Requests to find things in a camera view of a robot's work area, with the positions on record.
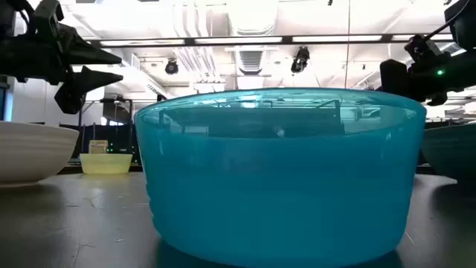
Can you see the black metal stand frame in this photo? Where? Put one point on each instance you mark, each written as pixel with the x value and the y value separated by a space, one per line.
pixel 79 119

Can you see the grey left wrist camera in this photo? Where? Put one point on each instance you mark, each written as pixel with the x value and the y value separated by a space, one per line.
pixel 48 13

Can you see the dark teal bowl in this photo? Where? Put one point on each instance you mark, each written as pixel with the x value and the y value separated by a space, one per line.
pixel 453 152

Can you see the black ceiling spot lamp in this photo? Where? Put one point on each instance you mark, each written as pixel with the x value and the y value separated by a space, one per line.
pixel 300 59
pixel 171 67

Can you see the translucent blue plastic bowl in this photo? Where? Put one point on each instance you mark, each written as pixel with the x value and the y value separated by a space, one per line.
pixel 279 186

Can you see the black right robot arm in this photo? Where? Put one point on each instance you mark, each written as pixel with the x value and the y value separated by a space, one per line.
pixel 465 26

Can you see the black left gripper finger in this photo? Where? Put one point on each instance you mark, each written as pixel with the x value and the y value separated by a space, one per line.
pixel 89 56
pixel 80 89

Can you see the small tan cardboard box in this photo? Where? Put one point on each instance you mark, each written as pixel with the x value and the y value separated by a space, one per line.
pixel 98 146

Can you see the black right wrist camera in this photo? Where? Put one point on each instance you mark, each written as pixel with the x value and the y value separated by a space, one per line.
pixel 425 50

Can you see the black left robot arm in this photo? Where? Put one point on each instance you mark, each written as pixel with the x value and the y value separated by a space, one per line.
pixel 7 15

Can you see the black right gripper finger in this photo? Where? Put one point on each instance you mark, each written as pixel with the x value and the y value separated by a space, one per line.
pixel 394 78
pixel 437 99

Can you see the translucent yellow plastic bowl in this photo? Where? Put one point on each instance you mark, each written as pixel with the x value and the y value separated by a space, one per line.
pixel 106 164

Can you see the white ribbed bowl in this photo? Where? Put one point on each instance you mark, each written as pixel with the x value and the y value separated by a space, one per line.
pixel 29 152

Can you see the black ceiling light rail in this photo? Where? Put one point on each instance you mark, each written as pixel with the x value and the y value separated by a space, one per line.
pixel 238 40

